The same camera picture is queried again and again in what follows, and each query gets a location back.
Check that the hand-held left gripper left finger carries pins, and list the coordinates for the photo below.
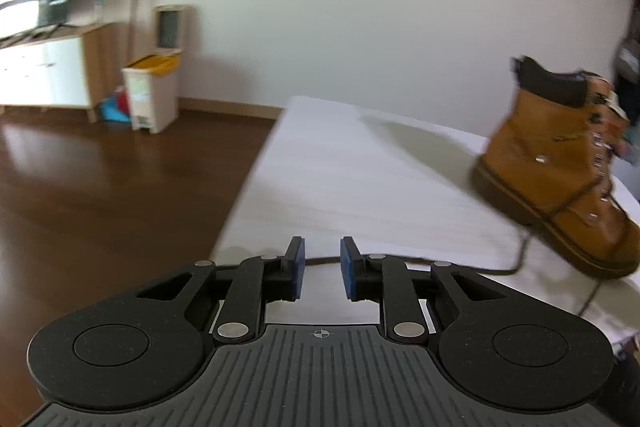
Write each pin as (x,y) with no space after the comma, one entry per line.
(298,267)

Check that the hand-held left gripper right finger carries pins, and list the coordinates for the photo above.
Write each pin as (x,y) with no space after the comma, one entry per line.
(348,267)

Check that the brown shoelace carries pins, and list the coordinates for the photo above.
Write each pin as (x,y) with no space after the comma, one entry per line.
(522,252)

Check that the tan leather boot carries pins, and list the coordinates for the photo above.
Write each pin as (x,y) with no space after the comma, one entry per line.
(545,157)

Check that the white trash bin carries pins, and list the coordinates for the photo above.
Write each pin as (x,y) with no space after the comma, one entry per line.
(150,102)

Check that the white wooden sideboard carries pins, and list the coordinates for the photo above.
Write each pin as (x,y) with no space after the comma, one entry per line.
(50,67)

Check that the clear plastic bottle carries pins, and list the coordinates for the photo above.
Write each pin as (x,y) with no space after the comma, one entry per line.
(99,7)

